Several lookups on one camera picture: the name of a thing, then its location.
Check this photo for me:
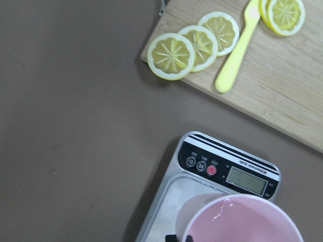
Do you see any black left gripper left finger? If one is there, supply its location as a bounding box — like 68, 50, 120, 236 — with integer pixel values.
165, 234, 177, 242

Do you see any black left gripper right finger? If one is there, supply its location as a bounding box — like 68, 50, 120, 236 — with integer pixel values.
185, 235, 193, 242

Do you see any pink plastic cup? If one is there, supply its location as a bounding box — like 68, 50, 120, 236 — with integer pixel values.
175, 194, 303, 241

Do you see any digital kitchen scale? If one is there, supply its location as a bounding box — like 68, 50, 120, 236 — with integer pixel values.
136, 131, 282, 241

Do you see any yellow plastic knife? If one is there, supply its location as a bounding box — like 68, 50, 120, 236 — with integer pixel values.
214, 0, 260, 93

